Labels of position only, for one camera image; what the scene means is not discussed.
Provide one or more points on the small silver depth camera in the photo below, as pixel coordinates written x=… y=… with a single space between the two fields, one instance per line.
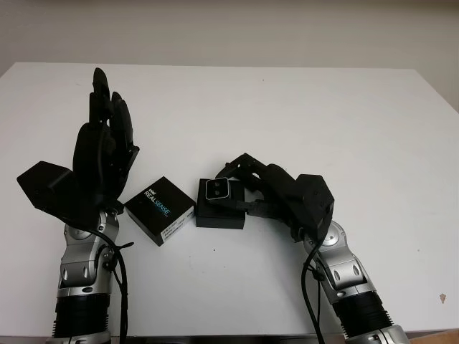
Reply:
x=217 y=190

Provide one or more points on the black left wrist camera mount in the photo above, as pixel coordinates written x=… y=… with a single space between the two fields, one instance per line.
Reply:
x=39 y=182

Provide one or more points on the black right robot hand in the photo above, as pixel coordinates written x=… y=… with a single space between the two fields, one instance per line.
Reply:
x=279 y=190

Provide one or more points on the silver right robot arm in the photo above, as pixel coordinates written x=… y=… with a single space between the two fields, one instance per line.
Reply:
x=344 y=258

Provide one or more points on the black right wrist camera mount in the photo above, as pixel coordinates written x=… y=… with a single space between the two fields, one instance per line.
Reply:
x=315 y=204

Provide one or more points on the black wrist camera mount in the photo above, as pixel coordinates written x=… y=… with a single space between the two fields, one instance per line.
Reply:
x=39 y=182
x=315 y=204

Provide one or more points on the black camera box base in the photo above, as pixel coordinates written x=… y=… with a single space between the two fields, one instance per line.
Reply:
x=218 y=222

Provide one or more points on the black RealSense box lid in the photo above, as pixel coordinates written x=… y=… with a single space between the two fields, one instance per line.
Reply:
x=154 y=204

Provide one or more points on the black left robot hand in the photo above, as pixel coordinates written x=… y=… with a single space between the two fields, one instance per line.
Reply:
x=104 y=154

